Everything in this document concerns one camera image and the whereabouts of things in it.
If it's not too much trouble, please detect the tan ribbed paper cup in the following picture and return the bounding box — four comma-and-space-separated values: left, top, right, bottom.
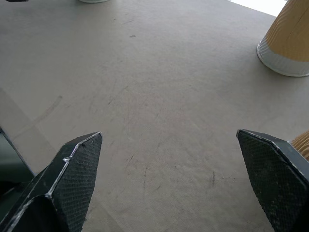
290, 130, 309, 162
256, 0, 309, 77

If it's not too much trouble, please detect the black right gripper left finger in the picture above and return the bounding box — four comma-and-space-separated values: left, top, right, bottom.
0, 131, 103, 232

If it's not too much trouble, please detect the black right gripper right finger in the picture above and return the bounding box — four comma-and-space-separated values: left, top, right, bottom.
236, 129, 309, 232

